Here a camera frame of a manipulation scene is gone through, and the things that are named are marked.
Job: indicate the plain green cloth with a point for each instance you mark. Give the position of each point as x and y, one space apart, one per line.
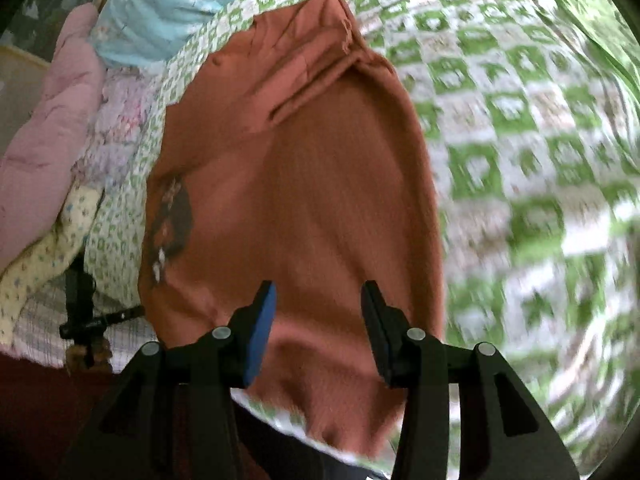
590 10

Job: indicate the green checkered bed sheet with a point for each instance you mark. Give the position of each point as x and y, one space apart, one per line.
525 110

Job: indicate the rust orange sweater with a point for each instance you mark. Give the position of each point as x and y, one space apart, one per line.
300 185

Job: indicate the pink quilt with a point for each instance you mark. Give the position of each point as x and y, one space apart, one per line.
45 135

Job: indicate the dark red clothing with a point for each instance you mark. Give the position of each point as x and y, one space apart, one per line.
45 410

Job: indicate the pastel floral pillow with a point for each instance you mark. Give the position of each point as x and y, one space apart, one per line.
120 120

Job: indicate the grey plaid cloth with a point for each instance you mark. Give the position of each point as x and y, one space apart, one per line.
40 320

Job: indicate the teal floral quilt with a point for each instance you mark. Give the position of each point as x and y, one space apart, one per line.
165 15

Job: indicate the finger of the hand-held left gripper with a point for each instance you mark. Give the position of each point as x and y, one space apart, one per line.
79 295
107 320

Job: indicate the yellow printed cloth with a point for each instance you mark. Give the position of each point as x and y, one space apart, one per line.
45 260

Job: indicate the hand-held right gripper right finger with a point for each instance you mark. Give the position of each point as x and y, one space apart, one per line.
377 330

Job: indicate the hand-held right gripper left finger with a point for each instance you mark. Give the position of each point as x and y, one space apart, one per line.
260 330

